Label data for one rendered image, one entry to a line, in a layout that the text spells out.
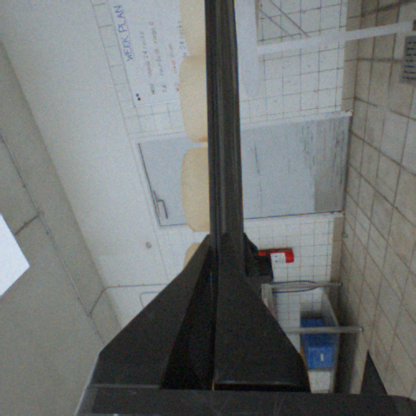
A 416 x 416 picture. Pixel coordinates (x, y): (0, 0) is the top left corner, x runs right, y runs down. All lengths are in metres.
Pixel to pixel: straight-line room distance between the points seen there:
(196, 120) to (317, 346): 3.58
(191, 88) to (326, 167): 2.94
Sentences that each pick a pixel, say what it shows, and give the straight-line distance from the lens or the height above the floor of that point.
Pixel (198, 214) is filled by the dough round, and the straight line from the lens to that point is 0.15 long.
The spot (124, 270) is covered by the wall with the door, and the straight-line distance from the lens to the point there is 3.89.
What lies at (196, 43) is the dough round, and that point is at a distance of 0.20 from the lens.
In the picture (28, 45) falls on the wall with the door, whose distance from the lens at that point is 3.29.
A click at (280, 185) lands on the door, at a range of 3.06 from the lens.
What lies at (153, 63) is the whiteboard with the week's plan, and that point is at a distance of 2.82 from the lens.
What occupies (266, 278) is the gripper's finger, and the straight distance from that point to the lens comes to 0.54.
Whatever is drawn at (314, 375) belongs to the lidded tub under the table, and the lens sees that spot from 4.06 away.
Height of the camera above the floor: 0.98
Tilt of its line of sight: 8 degrees up
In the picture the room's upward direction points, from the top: 95 degrees counter-clockwise
